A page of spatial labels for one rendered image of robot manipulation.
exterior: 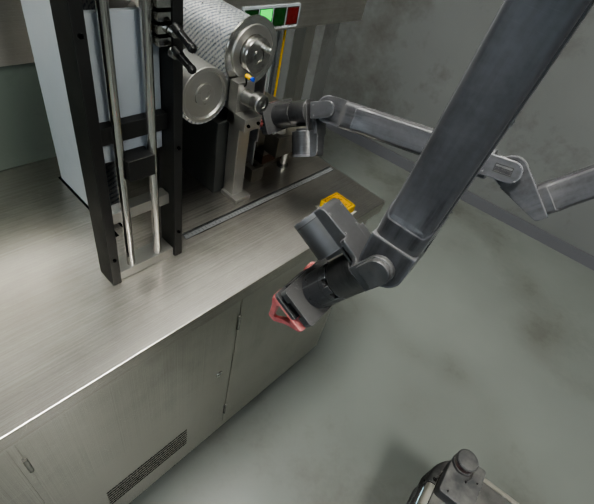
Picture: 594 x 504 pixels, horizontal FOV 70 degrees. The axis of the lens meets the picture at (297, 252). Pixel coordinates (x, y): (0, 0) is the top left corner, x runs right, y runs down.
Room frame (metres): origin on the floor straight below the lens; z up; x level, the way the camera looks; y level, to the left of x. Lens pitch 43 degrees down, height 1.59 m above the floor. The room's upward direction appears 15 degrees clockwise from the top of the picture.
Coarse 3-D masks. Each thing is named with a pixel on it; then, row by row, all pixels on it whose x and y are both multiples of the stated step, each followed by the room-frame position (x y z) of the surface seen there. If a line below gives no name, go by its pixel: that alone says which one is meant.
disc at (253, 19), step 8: (256, 16) 0.93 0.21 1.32; (264, 16) 0.95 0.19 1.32; (240, 24) 0.89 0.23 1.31; (248, 24) 0.91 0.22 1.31; (264, 24) 0.95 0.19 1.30; (272, 24) 0.97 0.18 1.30; (232, 32) 0.88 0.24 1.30; (240, 32) 0.89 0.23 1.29; (272, 32) 0.97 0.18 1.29; (232, 40) 0.88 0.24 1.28; (272, 40) 0.97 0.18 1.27; (232, 48) 0.88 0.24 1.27; (224, 56) 0.87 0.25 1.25; (272, 56) 0.98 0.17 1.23; (224, 64) 0.87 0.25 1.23; (232, 72) 0.88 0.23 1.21; (264, 72) 0.97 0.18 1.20; (256, 80) 0.95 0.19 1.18
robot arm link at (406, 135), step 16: (336, 112) 0.86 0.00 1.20; (352, 112) 0.85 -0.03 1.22; (368, 112) 0.84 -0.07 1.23; (352, 128) 0.83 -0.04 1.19; (368, 128) 0.83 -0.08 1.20; (384, 128) 0.82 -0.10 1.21; (400, 128) 0.81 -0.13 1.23; (416, 128) 0.80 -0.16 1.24; (432, 128) 0.81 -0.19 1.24; (400, 144) 0.80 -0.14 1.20; (416, 144) 0.79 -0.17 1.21; (496, 160) 0.71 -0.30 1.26; (512, 160) 0.70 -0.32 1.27; (480, 176) 0.72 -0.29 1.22; (496, 176) 0.70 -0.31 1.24; (512, 176) 0.69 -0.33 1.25
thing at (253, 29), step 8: (256, 24) 0.93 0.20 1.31; (248, 32) 0.91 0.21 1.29; (256, 32) 0.93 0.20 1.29; (264, 32) 0.95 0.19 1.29; (240, 40) 0.89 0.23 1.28; (240, 48) 0.89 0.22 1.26; (232, 56) 0.88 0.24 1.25; (232, 64) 0.88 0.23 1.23; (240, 64) 0.90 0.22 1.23; (240, 72) 0.90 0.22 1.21; (248, 72) 0.92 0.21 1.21
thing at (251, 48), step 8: (248, 40) 0.90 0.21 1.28; (256, 40) 0.91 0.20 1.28; (264, 40) 0.93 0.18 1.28; (248, 48) 0.89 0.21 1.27; (256, 48) 0.91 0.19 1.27; (240, 56) 0.89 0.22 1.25; (248, 56) 0.89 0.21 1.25; (256, 56) 0.91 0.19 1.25; (264, 56) 0.93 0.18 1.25; (248, 64) 0.89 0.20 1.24; (256, 64) 0.91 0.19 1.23; (264, 64) 0.93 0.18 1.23; (256, 72) 0.92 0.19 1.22
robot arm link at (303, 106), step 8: (296, 104) 0.90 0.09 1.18; (304, 104) 0.89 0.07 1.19; (288, 112) 0.90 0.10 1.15; (296, 112) 0.89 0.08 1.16; (304, 112) 0.88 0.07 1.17; (296, 120) 0.89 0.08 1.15; (304, 120) 0.87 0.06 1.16; (312, 120) 0.88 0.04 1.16; (304, 128) 0.87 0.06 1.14; (312, 128) 0.88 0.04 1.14
